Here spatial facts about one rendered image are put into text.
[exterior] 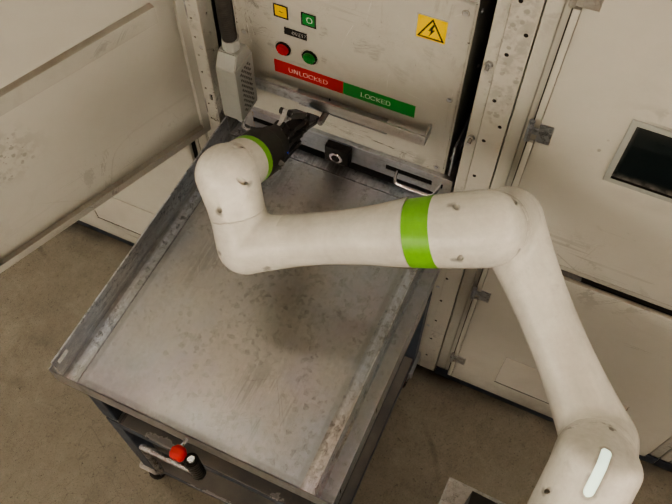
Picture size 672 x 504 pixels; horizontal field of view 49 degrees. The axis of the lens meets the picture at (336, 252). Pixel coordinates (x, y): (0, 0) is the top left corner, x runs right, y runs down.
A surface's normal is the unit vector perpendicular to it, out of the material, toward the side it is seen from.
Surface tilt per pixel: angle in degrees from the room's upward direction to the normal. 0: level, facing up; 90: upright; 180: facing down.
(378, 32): 90
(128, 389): 0
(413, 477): 0
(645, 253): 90
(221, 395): 0
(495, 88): 90
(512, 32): 90
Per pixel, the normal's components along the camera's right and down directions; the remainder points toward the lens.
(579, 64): -0.42, 0.77
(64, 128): 0.69, 0.62
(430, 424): 0.00, -0.52
